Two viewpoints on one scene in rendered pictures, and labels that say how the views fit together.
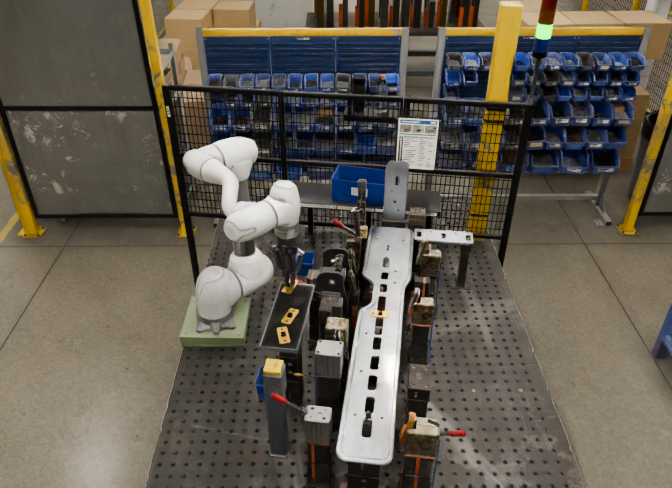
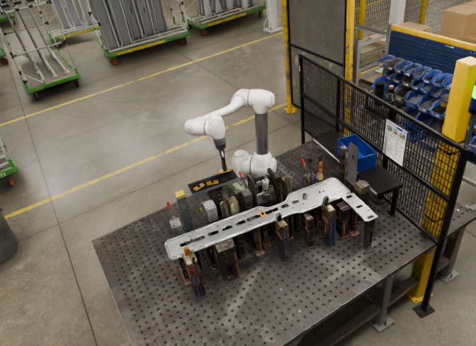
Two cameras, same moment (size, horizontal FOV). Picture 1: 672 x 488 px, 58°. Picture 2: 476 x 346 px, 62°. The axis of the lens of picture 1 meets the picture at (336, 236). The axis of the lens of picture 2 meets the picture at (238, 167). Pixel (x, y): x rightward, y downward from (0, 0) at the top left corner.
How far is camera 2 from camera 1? 221 cm
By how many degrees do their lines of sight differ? 52
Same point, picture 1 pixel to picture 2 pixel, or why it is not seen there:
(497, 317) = (354, 276)
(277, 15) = not seen: outside the picture
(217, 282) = (236, 158)
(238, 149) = (257, 96)
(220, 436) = not seen: hidden behind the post
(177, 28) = (450, 18)
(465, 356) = (306, 275)
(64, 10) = (318, 0)
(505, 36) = (456, 86)
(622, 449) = not seen: outside the picture
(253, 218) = (192, 125)
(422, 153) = (397, 150)
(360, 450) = (171, 247)
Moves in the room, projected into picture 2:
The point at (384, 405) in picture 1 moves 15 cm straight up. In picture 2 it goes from (202, 243) to (197, 227)
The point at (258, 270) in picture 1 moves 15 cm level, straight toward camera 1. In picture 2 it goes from (261, 164) to (247, 172)
